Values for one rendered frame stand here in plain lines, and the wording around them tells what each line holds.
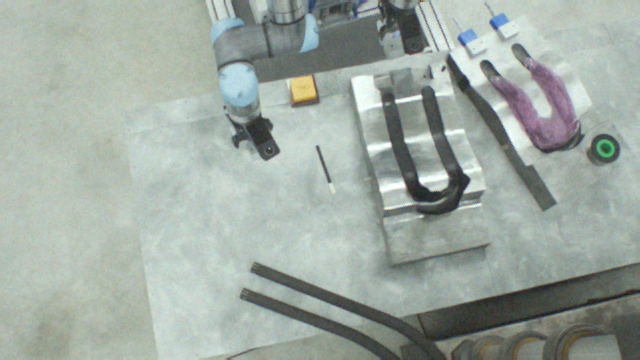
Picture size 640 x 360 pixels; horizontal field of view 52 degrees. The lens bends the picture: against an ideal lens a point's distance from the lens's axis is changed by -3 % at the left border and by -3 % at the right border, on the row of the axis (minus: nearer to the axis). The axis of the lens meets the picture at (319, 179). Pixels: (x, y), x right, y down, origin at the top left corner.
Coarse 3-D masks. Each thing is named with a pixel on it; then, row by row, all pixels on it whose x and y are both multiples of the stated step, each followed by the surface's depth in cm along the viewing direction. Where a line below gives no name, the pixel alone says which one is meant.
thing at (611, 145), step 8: (600, 136) 169; (608, 136) 169; (592, 144) 168; (600, 144) 168; (608, 144) 169; (616, 144) 168; (592, 152) 168; (600, 152) 168; (608, 152) 169; (616, 152) 168; (592, 160) 169; (600, 160) 167; (608, 160) 167
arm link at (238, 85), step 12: (228, 72) 133; (240, 72) 133; (252, 72) 133; (228, 84) 132; (240, 84) 132; (252, 84) 132; (228, 96) 132; (240, 96) 132; (252, 96) 135; (228, 108) 140; (240, 108) 137; (252, 108) 140
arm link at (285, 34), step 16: (272, 0) 132; (288, 0) 132; (272, 16) 135; (288, 16) 134; (304, 16) 137; (272, 32) 137; (288, 32) 136; (304, 32) 138; (272, 48) 138; (288, 48) 139; (304, 48) 140
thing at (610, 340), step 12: (600, 336) 90; (612, 336) 85; (456, 348) 167; (468, 348) 164; (492, 348) 140; (528, 348) 116; (540, 348) 109; (576, 348) 94; (588, 348) 90; (600, 348) 86; (612, 348) 82
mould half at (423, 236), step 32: (352, 96) 181; (416, 96) 177; (448, 96) 177; (384, 128) 175; (416, 128) 175; (448, 128) 175; (384, 160) 171; (416, 160) 170; (384, 192) 165; (480, 192) 168; (384, 224) 171; (416, 224) 171; (448, 224) 171; (480, 224) 171; (416, 256) 169
